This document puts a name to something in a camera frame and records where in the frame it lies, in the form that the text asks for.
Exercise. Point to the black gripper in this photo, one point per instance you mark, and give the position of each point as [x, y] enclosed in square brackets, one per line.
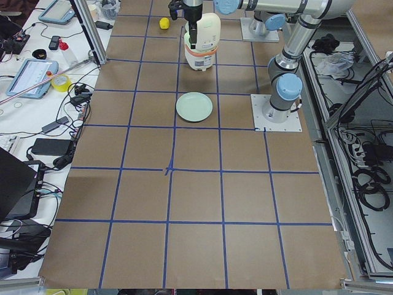
[193, 14]

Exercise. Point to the white rice cooker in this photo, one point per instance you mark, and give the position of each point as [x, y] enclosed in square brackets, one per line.
[204, 55]

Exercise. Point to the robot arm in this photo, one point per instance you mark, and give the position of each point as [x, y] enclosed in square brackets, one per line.
[316, 9]
[286, 85]

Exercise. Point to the green plate right side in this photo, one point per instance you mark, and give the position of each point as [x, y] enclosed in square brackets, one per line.
[194, 106]

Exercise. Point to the plastic bag with cup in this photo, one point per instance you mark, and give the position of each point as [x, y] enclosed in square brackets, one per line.
[110, 9]

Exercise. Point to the red cap squeeze bottle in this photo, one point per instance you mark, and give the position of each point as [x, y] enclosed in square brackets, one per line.
[68, 54]

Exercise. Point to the black phone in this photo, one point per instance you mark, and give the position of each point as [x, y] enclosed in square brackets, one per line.
[54, 43]

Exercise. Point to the yellow tape roll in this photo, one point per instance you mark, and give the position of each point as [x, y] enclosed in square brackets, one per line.
[61, 83]

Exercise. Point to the blue teach pendant tablet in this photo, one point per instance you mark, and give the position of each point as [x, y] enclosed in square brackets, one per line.
[32, 72]

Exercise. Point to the black power adapter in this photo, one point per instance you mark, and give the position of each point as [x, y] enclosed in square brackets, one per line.
[45, 146]

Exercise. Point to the black laptop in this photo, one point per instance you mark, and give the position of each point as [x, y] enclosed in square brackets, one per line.
[20, 184]

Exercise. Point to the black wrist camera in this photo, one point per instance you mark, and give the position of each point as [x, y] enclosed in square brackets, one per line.
[173, 6]

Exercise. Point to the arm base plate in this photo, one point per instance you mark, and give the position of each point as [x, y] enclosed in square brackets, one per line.
[268, 119]
[256, 31]

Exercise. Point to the aluminium frame post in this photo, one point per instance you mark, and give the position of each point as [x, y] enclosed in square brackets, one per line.
[87, 23]

